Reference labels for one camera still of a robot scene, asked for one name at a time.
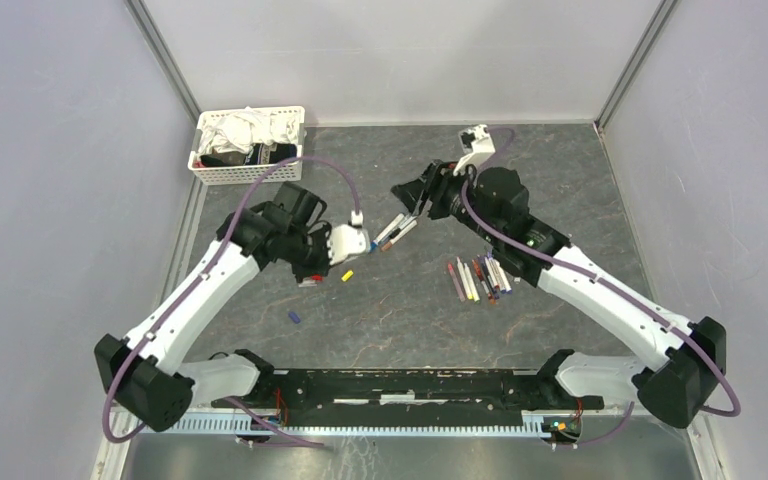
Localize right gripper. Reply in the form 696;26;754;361
389;159;501;246

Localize yellow capped white marker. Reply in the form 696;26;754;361
464;264;482;303

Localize blue capped white marker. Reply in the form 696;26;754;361
370;213;405;252

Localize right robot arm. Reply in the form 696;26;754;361
390;161;741;428

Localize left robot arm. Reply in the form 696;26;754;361
94;182;331;432

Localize red clear pen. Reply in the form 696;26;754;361
471;259;496;305

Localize white plastic basket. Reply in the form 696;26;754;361
187;106;306;186

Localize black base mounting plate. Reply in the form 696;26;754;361
240;369;605;427

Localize white cloth in basket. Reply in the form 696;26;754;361
194;106;305;154

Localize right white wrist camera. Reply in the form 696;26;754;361
453;124;496;176

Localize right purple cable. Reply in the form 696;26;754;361
460;127;743;450

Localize white slotted cable duct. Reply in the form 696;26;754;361
133;413;558;439

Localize aluminium frame rail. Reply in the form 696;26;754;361
124;0;201;123

